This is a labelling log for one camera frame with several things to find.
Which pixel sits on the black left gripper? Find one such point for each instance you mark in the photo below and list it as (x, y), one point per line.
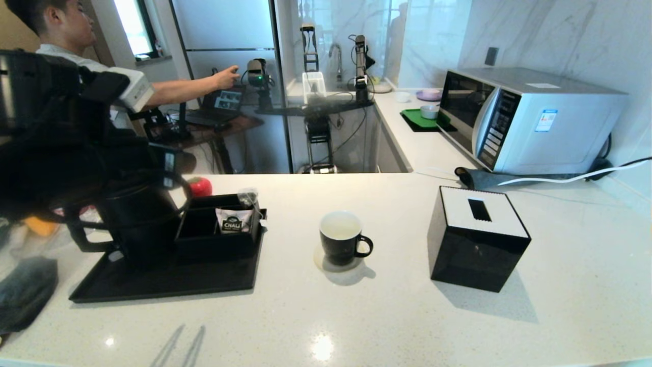
(160, 165)

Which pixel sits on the black electric kettle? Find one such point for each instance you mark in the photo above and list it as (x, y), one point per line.
(142, 229)

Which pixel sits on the black jointed arm behind glass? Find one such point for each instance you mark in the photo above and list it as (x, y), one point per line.
(361, 61)

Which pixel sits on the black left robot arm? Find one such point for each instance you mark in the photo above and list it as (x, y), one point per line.
(51, 142)

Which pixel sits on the white tea bag sachet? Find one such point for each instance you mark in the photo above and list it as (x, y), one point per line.
(233, 224)

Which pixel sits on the brown round stool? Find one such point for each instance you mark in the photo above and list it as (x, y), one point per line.
(187, 163)

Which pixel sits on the red strawberry toy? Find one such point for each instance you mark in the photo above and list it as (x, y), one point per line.
(201, 187)

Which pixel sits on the brown wooden desk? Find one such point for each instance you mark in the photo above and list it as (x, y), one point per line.
(234, 125)

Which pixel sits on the black compartment organizer box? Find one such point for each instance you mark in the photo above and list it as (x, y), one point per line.
(204, 247)

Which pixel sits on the black laptop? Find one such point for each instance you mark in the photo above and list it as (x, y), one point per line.
(226, 101)

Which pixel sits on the black rectangular serving tray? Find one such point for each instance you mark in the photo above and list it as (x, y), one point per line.
(204, 280)

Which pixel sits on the orange fruit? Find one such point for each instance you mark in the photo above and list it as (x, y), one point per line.
(41, 227)

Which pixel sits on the window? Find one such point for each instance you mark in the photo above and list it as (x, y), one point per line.
(132, 25)

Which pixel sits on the grey refrigerator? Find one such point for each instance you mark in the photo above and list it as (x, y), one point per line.
(224, 30)

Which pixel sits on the black stand with crossbar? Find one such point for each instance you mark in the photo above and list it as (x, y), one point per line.
(318, 132)

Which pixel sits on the person in grey shirt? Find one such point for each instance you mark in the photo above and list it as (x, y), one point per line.
(61, 25)

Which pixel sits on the tall black rack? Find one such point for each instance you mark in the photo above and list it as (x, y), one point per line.
(309, 56)

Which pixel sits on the round clear coaster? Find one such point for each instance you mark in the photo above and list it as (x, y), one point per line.
(321, 264)

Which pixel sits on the black mug white inside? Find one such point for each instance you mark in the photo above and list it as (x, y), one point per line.
(338, 247)

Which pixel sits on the chrome faucet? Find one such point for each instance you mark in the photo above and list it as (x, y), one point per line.
(338, 61)

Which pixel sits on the beige round dish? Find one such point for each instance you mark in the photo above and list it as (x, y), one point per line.
(382, 86)

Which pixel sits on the small white bowl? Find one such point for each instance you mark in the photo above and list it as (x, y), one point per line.
(402, 96)

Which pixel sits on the green mat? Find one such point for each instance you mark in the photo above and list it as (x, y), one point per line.
(415, 118)

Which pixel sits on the small pale bowl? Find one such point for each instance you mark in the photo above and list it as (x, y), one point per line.
(429, 111)

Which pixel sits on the black tissue box white lid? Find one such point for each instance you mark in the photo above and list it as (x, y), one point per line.
(473, 255)

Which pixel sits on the silver microwave oven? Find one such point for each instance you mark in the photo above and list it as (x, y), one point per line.
(560, 127)

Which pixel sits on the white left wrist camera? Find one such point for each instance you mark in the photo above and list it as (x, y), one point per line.
(135, 92)

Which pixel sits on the black camera unit green light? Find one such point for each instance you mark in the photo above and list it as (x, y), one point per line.
(257, 74)

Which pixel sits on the dark wall socket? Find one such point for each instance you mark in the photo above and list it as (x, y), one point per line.
(491, 55)

